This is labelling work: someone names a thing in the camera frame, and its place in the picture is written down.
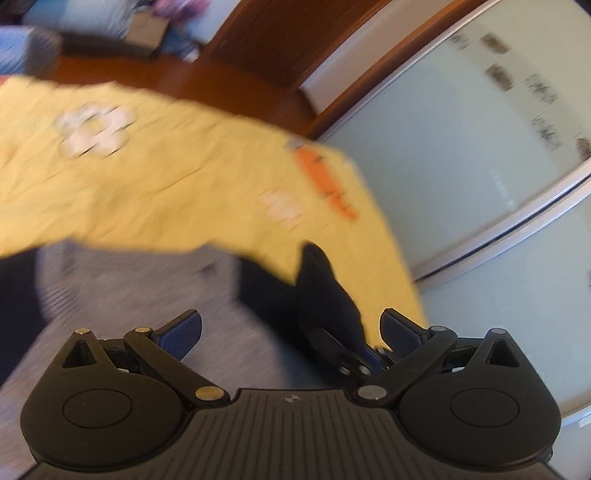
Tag grey and navy knit sweater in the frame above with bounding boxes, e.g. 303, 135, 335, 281
0, 241, 376, 398

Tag yellow patterned bed cover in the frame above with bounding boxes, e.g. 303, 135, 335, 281
1, 76, 426, 341

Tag glass sliding wardrobe doors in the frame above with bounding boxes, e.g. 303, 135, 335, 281
322, 1, 590, 479

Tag brown wooden door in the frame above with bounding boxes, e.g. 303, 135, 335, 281
204, 0, 388, 89

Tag cardboard box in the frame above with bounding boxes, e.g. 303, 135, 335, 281
125, 10, 169, 51

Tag pink plastic bag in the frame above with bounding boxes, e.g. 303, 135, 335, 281
152, 0, 211, 21

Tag grey padded bundle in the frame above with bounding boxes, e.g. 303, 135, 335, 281
22, 0, 136, 39

